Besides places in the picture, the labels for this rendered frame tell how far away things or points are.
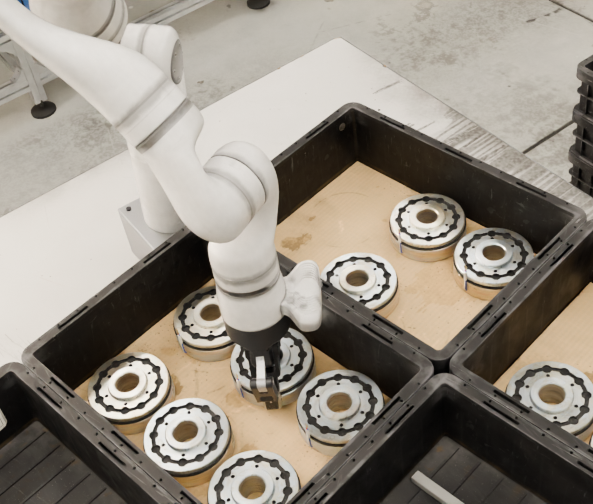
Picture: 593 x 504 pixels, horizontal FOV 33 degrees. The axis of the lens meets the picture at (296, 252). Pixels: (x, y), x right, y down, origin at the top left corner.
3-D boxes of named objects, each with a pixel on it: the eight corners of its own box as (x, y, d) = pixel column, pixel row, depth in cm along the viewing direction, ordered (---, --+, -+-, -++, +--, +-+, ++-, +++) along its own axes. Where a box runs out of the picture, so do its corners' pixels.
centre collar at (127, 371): (100, 387, 120) (99, 384, 120) (131, 362, 123) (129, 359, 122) (125, 408, 118) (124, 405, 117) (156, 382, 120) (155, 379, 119)
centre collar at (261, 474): (222, 488, 109) (221, 485, 108) (257, 462, 110) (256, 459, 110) (248, 518, 106) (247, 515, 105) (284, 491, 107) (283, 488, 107)
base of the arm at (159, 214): (132, 209, 152) (112, 124, 140) (182, 182, 156) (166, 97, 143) (164, 242, 147) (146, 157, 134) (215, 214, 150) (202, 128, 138)
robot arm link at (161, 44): (183, 11, 129) (198, 114, 142) (114, 8, 131) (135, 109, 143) (166, 54, 123) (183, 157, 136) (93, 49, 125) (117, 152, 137)
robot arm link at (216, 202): (206, 262, 97) (105, 161, 94) (252, 205, 102) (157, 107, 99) (243, 243, 92) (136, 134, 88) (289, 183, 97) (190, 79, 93)
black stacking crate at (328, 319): (46, 413, 125) (17, 358, 117) (215, 276, 138) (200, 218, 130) (264, 612, 103) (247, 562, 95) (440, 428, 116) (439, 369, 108)
